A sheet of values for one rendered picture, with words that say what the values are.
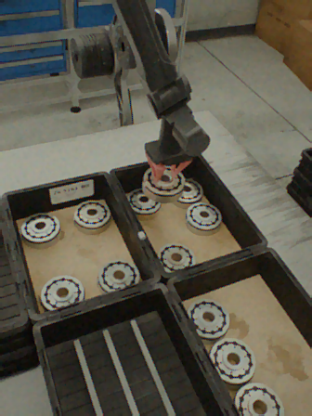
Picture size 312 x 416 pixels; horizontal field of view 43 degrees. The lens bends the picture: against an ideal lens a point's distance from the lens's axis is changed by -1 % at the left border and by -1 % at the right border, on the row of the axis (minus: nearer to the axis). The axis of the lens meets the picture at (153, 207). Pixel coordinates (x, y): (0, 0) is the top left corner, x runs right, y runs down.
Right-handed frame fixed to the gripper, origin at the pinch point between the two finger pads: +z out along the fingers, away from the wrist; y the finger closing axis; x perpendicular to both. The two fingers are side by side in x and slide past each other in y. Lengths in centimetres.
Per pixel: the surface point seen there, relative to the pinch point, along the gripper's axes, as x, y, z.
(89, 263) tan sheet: -2.2, -20.7, 22.3
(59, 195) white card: 19.2, -20.9, 17.4
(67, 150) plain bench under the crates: 59, -5, 38
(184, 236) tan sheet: -4.9, 6.8, 21.9
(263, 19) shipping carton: 243, 266, 93
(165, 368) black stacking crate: -35.1, -16.3, 21.1
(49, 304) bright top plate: -10.9, -34.1, 19.2
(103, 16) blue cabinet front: 185, 64, 45
